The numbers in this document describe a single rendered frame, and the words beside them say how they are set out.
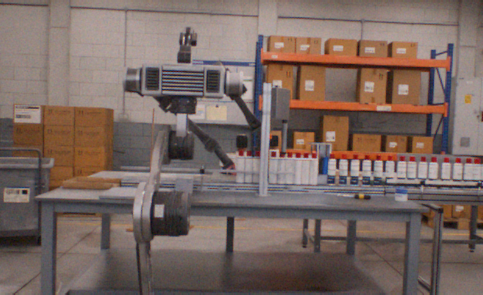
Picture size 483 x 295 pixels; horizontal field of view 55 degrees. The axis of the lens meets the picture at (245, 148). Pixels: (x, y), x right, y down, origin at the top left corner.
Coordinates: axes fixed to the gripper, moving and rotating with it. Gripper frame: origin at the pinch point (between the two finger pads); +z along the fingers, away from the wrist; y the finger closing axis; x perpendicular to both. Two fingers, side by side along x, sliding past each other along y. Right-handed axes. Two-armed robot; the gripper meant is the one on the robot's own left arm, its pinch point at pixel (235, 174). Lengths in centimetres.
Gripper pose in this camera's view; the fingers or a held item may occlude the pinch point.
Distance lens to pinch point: 291.9
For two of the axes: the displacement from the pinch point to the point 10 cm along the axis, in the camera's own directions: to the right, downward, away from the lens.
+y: -1.0, -0.9, 9.9
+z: 5.7, 8.1, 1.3
